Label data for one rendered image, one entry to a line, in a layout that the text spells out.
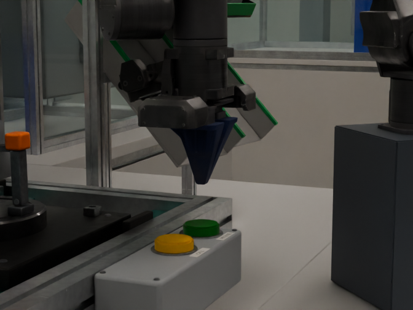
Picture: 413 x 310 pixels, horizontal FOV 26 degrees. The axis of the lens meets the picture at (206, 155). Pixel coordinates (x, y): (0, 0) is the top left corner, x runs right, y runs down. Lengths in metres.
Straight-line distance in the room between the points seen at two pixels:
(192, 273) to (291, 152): 4.33
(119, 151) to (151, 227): 1.24
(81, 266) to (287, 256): 0.45
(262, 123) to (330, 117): 3.64
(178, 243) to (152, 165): 1.53
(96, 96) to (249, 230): 0.33
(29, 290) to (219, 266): 0.23
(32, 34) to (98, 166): 0.87
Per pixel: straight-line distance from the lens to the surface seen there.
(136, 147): 2.33
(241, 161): 5.31
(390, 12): 1.03
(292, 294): 1.11
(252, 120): 1.46
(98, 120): 1.25
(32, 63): 2.10
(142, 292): 0.83
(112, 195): 1.18
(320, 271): 1.20
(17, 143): 0.94
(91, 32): 1.25
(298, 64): 5.12
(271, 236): 1.37
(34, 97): 2.11
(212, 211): 1.10
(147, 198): 1.16
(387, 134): 1.05
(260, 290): 1.12
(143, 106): 0.88
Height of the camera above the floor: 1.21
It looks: 10 degrees down
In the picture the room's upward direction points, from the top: straight up
